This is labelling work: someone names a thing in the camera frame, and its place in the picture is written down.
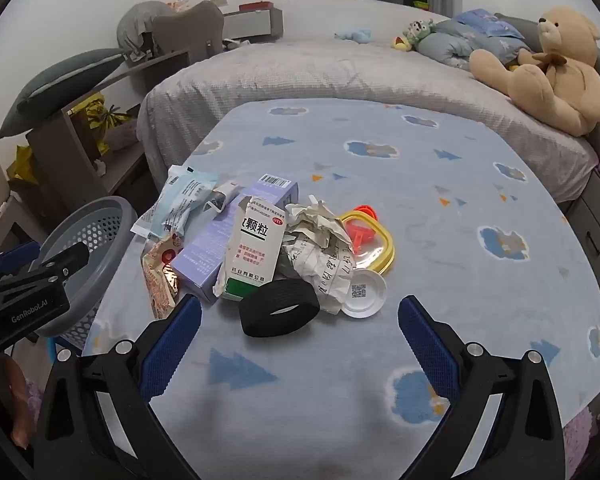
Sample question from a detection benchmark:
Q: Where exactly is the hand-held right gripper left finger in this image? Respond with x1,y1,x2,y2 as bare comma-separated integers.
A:
32,295,203,480

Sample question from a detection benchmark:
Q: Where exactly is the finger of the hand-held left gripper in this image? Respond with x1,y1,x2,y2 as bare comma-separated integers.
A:
30,241,91,281

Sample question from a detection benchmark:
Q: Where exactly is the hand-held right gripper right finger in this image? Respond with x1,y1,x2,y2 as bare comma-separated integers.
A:
397,295,566,480

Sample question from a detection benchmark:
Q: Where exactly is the grey perforated laundry basket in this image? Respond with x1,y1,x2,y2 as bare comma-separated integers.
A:
32,196,139,356

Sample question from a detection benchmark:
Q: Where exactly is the orange snack wrapper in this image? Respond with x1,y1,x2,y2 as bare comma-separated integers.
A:
141,233,184,320

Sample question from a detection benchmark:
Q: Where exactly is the white round lid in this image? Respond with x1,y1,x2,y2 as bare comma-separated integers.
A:
339,268,387,319

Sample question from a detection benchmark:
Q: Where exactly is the black elastic band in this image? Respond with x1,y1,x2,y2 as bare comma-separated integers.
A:
239,278,321,338

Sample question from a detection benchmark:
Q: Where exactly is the purple box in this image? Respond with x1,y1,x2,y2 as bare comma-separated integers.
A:
171,174,301,304

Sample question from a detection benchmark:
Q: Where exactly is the white and green medicine box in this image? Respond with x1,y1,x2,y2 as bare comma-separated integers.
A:
214,196,287,301

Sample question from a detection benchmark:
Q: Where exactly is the light blue mask packet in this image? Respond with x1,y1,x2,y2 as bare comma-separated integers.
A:
131,165,219,239

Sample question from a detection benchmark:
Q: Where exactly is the paper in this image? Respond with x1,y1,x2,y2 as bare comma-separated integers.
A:
279,200,357,315

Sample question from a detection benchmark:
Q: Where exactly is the small white tube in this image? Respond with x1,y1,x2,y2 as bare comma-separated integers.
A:
205,182,241,214

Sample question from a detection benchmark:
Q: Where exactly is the person's left hand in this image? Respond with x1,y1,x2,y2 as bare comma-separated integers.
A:
0,355,34,449

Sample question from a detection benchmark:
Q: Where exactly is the grey step stool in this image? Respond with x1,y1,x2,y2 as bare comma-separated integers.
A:
0,192,38,257

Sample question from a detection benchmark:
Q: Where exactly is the brown cardboard box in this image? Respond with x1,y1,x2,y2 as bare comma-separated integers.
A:
11,176,67,227

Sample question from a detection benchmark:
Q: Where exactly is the yellow-rimmed clear lid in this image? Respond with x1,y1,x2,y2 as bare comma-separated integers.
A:
337,210,397,277

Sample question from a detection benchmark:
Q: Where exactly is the yellow plastic bag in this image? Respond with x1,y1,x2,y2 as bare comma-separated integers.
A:
7,145,39,184

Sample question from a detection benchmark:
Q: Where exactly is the blue printed blanket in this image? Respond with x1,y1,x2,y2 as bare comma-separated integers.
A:
82,99,600,480

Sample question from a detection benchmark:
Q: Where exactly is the grey bedside shelf unit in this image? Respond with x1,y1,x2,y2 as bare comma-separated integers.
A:
26,47,194,211

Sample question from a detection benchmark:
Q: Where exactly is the orange plastic piece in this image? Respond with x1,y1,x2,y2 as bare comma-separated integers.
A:
349,204,382,257

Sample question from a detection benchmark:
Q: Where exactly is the pink basket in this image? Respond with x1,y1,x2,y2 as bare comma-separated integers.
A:
105,119,140,152

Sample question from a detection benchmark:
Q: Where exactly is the yellow gift bag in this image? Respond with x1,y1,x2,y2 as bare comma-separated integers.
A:
71,92,132,157

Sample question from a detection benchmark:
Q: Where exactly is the dark grey pillow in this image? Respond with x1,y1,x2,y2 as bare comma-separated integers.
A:
0,49,129,140

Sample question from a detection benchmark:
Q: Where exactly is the purple fuzzy cloth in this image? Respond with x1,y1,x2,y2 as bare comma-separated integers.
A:
561,404,597,479

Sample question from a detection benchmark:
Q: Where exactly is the grey drawer unit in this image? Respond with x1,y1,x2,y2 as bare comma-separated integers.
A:
565,174,600,297

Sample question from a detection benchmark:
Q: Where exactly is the grey clothing bundle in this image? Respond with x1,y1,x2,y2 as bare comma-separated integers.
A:
116,1,177,62

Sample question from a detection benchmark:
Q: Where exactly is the grey tooth-shaped chair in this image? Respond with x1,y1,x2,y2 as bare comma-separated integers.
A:
152,1,225,57

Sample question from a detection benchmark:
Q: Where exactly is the bed with grey bedspread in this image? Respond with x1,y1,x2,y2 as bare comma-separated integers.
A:
137,0,600,206

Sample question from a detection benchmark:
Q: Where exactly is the tan teddy bear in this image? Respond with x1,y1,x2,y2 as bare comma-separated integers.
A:
469,6,600,137

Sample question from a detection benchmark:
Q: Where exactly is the grey-blue star quilt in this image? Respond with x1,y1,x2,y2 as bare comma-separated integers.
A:
415,9,536,72

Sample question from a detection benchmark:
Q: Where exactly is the green plush toy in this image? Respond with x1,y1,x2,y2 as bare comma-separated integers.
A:
391,19,437,53

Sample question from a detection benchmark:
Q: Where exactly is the small blue plush toy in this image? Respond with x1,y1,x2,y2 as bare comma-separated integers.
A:
335,26,374,44

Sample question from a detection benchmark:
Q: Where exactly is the white wall-mounted drawer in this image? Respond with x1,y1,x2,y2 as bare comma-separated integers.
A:
223,7,284,45

